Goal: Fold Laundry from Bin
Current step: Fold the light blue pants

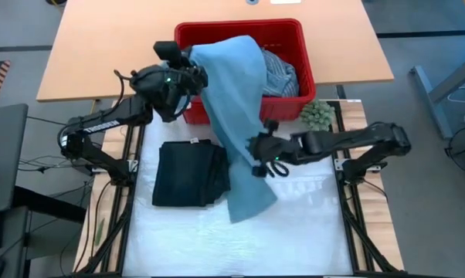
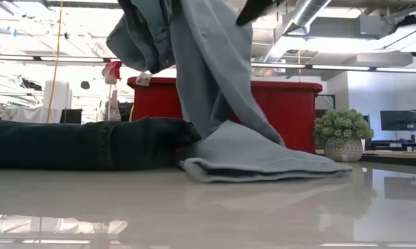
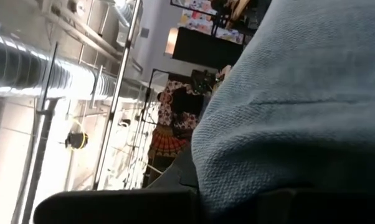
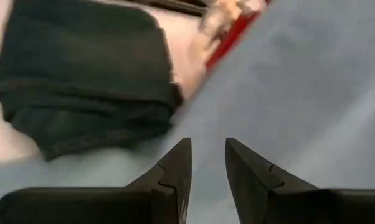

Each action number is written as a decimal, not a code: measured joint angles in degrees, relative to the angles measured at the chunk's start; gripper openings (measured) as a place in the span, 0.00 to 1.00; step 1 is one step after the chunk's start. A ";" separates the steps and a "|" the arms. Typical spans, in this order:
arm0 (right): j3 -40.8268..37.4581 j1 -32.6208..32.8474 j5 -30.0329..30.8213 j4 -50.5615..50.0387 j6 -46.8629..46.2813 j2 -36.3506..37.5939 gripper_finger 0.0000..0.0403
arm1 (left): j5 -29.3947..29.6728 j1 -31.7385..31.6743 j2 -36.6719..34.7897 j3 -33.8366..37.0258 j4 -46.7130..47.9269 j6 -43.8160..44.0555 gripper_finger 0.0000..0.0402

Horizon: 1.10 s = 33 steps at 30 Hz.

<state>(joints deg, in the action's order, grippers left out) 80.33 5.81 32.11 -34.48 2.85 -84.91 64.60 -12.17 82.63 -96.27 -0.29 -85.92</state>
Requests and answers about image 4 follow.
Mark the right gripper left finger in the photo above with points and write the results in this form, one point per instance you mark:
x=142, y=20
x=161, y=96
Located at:
x=128, y=205

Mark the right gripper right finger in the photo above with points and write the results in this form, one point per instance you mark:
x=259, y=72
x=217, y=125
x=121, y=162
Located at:
x=284, y=205

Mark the light blue jeans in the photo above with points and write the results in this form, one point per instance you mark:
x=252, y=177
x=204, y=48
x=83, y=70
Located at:
x=299, y=93

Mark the dark navy jeans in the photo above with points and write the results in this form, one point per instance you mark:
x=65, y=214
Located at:
x=81, y=77

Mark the red plastic laundry bin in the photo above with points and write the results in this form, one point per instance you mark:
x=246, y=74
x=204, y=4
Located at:
x=229, y=43

